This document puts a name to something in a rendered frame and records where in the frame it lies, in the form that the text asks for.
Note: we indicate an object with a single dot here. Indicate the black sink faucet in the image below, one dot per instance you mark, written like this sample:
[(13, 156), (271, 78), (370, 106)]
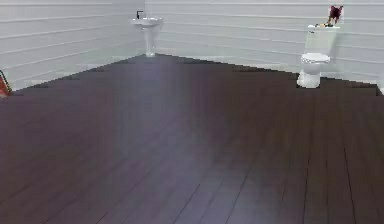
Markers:
[(138, 14)]

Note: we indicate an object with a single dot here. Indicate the white toilet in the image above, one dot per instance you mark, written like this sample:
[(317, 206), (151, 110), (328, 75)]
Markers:
[(313, 63)]

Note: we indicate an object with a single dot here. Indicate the small brown object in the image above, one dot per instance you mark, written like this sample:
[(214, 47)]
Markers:
[(321, 25)]

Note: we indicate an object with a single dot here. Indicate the dark red house plant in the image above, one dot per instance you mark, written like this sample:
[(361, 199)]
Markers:
[(334, 13)]

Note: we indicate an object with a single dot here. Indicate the red object with dark rim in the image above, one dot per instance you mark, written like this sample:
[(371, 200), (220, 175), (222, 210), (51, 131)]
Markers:
[(3, 86)]

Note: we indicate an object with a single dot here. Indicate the white pedestal sink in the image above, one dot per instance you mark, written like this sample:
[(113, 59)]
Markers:
[(148, 30)]

